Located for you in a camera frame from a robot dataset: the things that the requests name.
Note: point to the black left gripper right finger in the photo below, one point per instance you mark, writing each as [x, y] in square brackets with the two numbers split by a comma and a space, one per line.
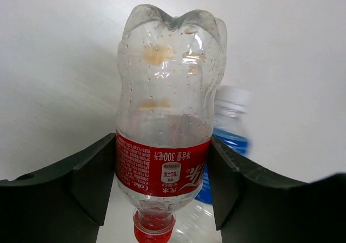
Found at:
[254, 204]

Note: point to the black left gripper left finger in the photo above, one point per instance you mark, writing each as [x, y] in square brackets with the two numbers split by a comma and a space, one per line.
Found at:
[64, 202]

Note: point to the red label coke bottle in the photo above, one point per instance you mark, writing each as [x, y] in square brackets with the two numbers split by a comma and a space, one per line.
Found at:
[170, 68]

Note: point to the blue label water bottle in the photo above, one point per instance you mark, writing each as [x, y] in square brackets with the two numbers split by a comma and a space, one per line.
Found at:
[196, 221]

